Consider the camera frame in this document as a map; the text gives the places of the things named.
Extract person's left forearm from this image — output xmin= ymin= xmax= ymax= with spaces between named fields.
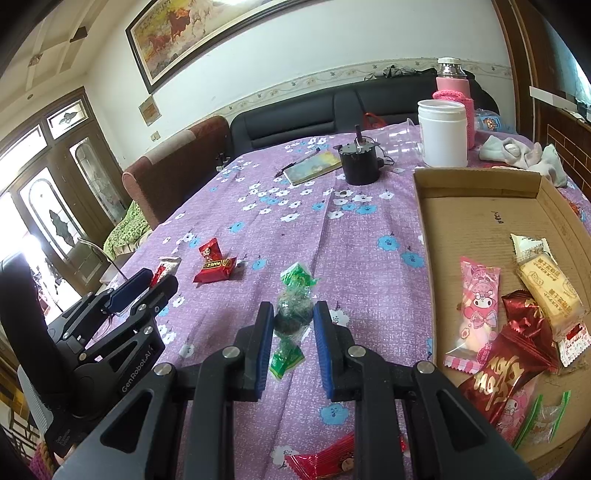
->
xmin=28 ymin=440 xmax=77 ymax=480

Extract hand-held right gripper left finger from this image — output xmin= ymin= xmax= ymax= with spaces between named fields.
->
xmin=53 ymin=301 xmax=275 ymax=480

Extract shallow cardboard box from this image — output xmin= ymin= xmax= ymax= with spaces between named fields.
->
xmin=412 ymin=167 xmax=591 ymax=467

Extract black pen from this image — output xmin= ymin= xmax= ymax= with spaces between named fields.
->
xmin=274 ymin=148 xmax=321 ymax=179

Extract white plastic jar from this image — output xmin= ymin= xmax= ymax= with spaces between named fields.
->
xmin=417 ymin=99 xmax=468 ymax=168

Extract pink thermos bottle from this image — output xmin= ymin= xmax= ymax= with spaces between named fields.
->
xmin=433 ymin=56 xmax=476 ymax=151

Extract clear plastic cup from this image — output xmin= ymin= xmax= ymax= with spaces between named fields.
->
xmin=369 ymin=117 xmax=423 ymax=164

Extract small wooden wall plaque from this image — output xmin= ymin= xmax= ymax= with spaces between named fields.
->
xmin=139 ymin=95 xmax=160 ymax=126

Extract pink cartoon snack packet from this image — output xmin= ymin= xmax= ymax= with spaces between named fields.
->
xmin=444 ymin=256 xmax=502 ymax=372
xmin=494 ymin=383 xmax=546 ymax=439

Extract white socks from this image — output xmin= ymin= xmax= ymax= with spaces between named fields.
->
xmin=478 ymin=135 xmax=568 ymax=188

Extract white red snack packet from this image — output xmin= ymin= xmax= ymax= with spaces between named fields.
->
xmin=150 ymin=257 xmax=182 ymax=287

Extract bright green candy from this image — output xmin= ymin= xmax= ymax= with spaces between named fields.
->
xmin=270 ymin=262 xmax=319 ymax=381

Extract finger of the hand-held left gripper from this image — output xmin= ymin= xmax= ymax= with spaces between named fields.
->
xmin=78 ymin=274 xmax=180 ymax=366
xmin=48 ymin=268 xmax=154 ymax=343

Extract purple floral tablecloth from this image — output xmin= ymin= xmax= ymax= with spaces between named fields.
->
xmin=60 ymin=121 xmax=591 ymax=480

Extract black leather sofa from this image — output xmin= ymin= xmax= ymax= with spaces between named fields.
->
xmin=229 ymin=69 xmax=502 ymax=155

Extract wooden door with glass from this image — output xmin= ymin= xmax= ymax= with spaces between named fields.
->
xmin=0 ymin=88 xmax=132 ymax=296

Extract black cup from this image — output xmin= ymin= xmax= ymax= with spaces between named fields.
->
xmin=335 ymin=124 xmax=386 ymax=186

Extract striped green clear candy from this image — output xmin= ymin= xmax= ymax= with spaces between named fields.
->
xmin=512 ymin=391 xmax=572 ymax=448

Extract wooden cabinet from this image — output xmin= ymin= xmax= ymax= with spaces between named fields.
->
xmin=492 ymin=0 xmax=591 ymax=204

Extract framed horse painting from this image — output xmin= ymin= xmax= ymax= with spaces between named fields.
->
xmin=126 ymin=0 xmax=324 ymax=95

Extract yellow cake packet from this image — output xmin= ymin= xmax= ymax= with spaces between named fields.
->
xmin=510 ymin=233 xmax=591 ymax=367

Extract green patterned cloth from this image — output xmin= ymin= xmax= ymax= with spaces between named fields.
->
xmin=104 ymin=200 xmax=153 ymax=259

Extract red yellow-label snack packet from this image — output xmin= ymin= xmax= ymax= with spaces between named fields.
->
xmin=193 ymin=237 xmax=237 ymax=283
xmin=284 ymin=434 xmax=407 ymax=480

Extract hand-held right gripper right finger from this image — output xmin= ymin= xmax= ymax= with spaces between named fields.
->
xmin=313 ymin=301 xmax=536 ymax=480

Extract blue cartoon bag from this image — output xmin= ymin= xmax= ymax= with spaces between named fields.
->
xmin=475 ymin=108 xmax=513 ymax=134

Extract large dark red foil packet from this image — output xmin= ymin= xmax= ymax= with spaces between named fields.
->
xmin=457 ymin=323 xmax=546 ymax=425

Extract dark clothes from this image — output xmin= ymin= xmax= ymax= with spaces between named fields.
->
xmin=372 ymin=65 xmax=439 ymax=79

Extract small dark red foil packet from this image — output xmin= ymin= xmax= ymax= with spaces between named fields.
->
xmin=501 ymin=290 xmax=561 ymax=374

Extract yellow green notebook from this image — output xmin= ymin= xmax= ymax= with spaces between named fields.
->
xmin=283 ymin=150 xmax=342 ymax=186

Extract brown armchair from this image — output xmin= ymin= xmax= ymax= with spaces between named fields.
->
xmin=122 ymin=115 xmax=232 ymax=227

